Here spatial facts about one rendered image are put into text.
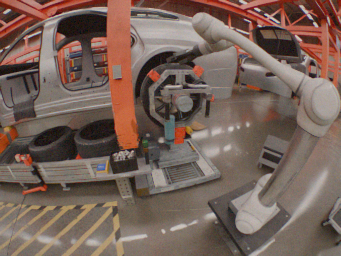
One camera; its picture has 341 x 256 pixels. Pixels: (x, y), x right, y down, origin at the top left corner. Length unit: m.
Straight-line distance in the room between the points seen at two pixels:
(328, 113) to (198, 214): 1.22
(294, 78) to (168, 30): 1.30
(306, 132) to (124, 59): 1.03
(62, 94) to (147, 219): 1.55
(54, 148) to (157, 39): 1.59
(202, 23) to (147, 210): 1.40
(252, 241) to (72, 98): 1.99
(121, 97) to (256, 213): 1.06
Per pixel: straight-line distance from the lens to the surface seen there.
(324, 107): 0.46
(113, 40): 1.03
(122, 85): 1.02
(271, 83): 3.42
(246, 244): 1.00
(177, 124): 1.35
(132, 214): 1.38
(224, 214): 1.05
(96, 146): 1.45
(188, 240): 1.25
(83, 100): 1.65
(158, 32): 1.60
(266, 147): 1.87
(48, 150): 1.74
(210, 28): 0.66
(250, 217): 0.72
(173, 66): 1.31
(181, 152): 1.64
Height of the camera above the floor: 1.17
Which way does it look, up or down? 26 degrees down
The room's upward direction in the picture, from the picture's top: straight up
